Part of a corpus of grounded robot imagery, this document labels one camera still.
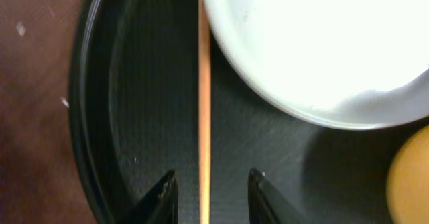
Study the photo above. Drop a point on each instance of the round black serving tray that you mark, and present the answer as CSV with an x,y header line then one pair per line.
x,y
134,117

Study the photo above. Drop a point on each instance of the wooden chopstick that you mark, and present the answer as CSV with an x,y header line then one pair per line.
x,y
204,112

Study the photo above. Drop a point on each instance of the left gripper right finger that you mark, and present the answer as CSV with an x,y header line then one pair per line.
x,y
267,205

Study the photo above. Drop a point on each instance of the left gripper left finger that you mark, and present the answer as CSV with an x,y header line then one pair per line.
x,y
159,205

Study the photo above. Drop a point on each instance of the yellow plastic bowl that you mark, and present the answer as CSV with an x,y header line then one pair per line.
x,y
407,181

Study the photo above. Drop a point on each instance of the grey round plate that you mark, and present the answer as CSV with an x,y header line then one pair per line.
x,y
345,64

